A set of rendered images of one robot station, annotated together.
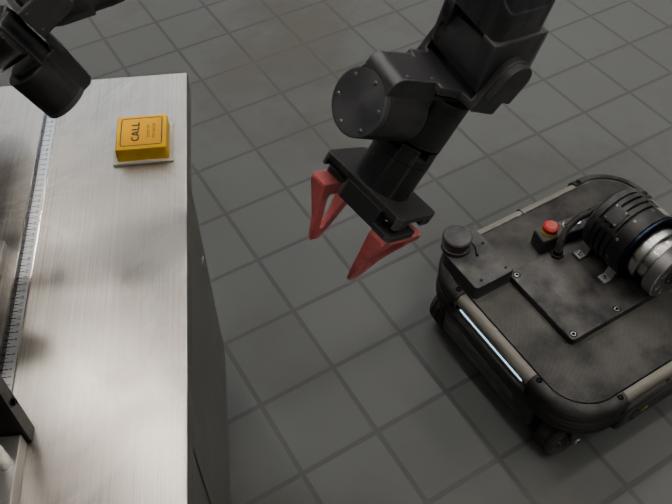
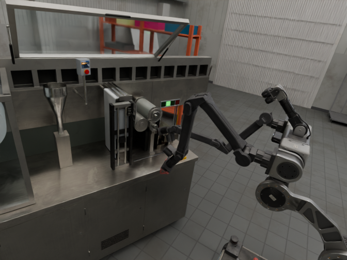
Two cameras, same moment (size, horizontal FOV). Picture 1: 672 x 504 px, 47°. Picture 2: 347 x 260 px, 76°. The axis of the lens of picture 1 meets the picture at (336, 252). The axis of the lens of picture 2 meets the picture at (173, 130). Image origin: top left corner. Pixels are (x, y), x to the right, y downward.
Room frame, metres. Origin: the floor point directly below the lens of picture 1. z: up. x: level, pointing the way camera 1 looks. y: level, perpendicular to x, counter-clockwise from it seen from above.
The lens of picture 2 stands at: (-0.13, -1.10, 2.03)
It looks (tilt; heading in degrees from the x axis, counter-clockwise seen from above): 27 degrees down; 59
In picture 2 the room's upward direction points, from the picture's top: 7 degrees clockwise
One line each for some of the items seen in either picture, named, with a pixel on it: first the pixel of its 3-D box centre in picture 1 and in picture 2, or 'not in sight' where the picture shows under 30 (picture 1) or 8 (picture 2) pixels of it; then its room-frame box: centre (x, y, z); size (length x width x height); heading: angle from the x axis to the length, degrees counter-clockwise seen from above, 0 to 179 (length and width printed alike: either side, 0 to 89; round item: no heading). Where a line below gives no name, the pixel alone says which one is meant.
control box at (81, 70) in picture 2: not in sight; (83, 67); (0.08, 0.44, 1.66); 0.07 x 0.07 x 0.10; 25
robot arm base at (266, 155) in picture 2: not in sight; (264, 158); (0.75, -0.54, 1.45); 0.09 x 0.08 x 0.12; 31
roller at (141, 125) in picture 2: not in sight; (135, 118); (0.49, 0.59, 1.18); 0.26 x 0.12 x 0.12; 97
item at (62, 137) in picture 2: not in sight; (61, 131); (-0.10, 0.50, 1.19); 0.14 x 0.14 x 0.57
